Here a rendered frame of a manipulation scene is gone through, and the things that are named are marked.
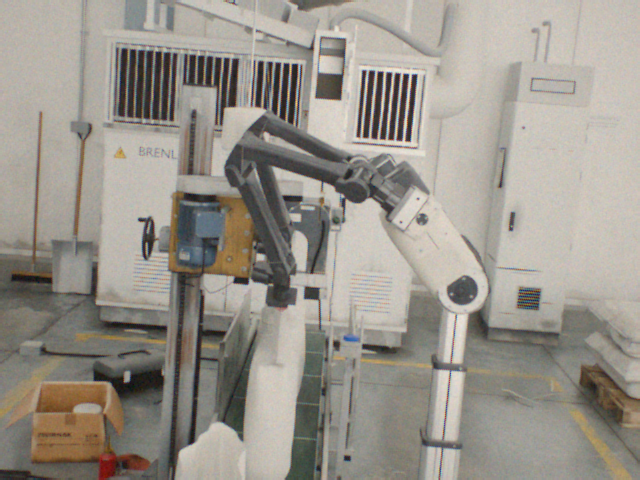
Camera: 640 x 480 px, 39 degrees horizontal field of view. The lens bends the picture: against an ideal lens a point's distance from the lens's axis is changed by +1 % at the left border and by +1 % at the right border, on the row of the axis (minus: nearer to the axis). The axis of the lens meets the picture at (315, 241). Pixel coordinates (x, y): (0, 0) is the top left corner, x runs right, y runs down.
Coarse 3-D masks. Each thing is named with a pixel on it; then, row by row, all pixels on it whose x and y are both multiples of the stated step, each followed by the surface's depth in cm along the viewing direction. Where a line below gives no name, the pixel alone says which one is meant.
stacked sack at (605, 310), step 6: (606, 300) 587; (594, 306) 590; (600, 306) 581; (606, 306) 573; (612, 306) 571; (618, 306) 569; (624, 306) 567; (630, 306) 568; (636, 306) 571; (594, 312) 579; (600, 312) 573; (606, 312) 564; (612, 312) 560; (618, 312) 559; (600, 318) 563; (606, 318) 559; (612, 318) 557; (606, 324) 566
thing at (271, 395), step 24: (264, 360) 311; (288, 360) 315; (264, 384) 308; (288, 384) 309; (264, 408) 308; (288, 408) 310; (264, 432) 309; (288, 432) 313; (264, 456) 311; (288, 456) 316
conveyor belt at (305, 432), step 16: (320, 336) 520; (320, 352) 487; (304, 368) 455; (320, 368) 458; (240, 384) 422; (304, 384) 430; (320, 384) 432; (240, 400) 400; (304, 400) 407; (240, 416) 380; (304, 416) 387; (240, 432) 362; (304, 432) 368; (304, 448) 351; (304, 464) 336
